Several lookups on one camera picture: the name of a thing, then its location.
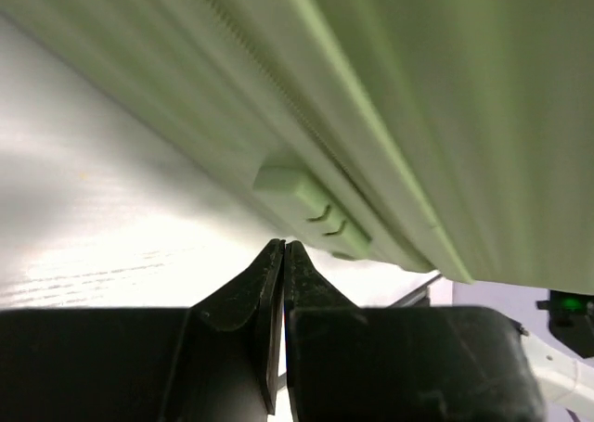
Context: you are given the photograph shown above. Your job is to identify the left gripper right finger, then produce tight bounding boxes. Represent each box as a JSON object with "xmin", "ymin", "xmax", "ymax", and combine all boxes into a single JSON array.
[{"xmin": 283, "ymin": 241, "xmax": 367, "ymax": 421}]

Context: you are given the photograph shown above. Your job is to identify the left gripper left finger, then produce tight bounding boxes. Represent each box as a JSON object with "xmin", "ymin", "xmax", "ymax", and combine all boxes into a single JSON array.
[{"xmin": 187, "ymin": 239, "xmax": 285, "ymax": 416}]

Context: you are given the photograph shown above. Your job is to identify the green hard-shell suitcase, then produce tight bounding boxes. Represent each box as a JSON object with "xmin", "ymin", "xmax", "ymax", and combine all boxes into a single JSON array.
[{"xmin": 1, "ymin": 0, "xmax": 593, "ymax": 294}]

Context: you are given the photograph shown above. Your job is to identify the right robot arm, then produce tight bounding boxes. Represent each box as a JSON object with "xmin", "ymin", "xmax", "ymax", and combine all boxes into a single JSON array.
[{"xmin": 509, "ymin": 287, "xmax": 593, "ymax": 422}]

